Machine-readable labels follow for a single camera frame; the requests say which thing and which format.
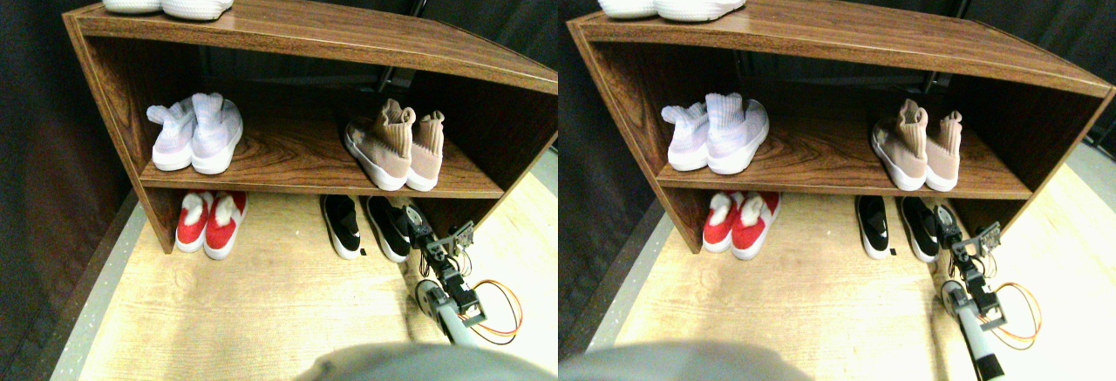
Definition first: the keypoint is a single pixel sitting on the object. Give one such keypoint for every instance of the beige shoe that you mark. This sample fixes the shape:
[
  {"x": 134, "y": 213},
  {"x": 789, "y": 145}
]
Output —
[
  {"x": 902, "y": 159},
  {"x": 381, "y": 159},
  {"x": 425, "y": 161},
  {"x": 944, "y": 161}
]

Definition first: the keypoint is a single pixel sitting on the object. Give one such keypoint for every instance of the red shoe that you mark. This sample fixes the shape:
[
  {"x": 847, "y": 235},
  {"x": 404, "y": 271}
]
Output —
[
  {"x": 720, "y": 226},
  {"x": 755, "y": 229},
  {"x": 193, "y": 226},
  {"x": 224, "y": 229}
]

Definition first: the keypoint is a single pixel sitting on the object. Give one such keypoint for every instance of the black shoe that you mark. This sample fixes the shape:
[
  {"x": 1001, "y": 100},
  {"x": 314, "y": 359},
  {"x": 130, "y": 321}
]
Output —
[
  {"x": 874, "y": 228},
  {"x": 343, "y": 228},
  {"x": 388, "y": 231},
  {"x": 920, "y": 231}
]

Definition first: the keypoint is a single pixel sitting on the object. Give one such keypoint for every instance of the lilac shoe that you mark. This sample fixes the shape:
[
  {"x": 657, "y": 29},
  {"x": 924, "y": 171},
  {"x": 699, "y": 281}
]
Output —
[
  {"x": 216, "y": 139},
  {"x": 687, "y": 141},
  {"x": 739, "y": 139},
  {"x": 173, "y": 141}
]

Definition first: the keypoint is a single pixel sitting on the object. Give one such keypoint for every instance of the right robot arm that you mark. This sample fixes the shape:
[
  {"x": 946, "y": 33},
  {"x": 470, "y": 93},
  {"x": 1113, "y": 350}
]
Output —
[
  {"x": 972, "y": 311},
  {"x": 453, "y": 307}
]

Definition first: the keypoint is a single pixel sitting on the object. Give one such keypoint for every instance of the brown shoe rack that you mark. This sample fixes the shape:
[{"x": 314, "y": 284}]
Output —
[
  {"x": 872, "y": 37},
  {"x": 349, "y": 37}
]

